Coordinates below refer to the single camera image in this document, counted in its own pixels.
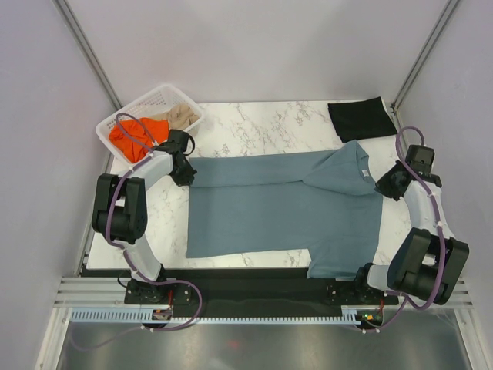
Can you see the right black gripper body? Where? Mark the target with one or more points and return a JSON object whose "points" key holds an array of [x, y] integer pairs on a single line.
{"points": [[387, 183]]}

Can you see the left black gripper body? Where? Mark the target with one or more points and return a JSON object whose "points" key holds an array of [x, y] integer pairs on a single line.
{"points": [[184, 175]]}

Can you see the blue t shirt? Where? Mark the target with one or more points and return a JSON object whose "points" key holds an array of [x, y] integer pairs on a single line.
{"points": [[324, 202]]}

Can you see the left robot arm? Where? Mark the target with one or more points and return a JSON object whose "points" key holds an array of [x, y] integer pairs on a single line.
{"points": [[120, 207]]}

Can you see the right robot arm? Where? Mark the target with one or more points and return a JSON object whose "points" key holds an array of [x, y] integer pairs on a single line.
{"points": [[430, 260]]}

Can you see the orange t shirt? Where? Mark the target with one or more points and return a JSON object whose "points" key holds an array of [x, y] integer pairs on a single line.
{"points": [[131, 150]]}

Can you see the beige t shirt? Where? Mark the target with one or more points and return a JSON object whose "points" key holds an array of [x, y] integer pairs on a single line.
{"points": [[180, 117]]}

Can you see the folded black t shirt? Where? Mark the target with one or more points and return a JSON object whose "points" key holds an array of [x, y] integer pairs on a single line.
{"points": [[361, 120]]}

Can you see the white plastic laundry basket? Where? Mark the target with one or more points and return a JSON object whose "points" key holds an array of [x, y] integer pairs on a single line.
{"points": [[159, 100]]}

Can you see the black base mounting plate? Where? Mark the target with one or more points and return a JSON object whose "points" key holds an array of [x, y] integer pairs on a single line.
{"points": [[249, 291]]}

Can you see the white slotted cable duct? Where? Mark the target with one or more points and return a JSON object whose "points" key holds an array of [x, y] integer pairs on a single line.
{"points": [[149, 316]]}

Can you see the right aluminium frame post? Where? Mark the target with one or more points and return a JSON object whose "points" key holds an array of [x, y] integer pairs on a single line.
{"points": [[424, 54]]}

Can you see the aluminium frame post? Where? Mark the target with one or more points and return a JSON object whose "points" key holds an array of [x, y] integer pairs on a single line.
{"points": [[424, 54], [82, 41]]}

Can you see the left aluminium frame post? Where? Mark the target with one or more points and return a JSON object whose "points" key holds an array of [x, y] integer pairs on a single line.
{"points": [[82, 41]]}

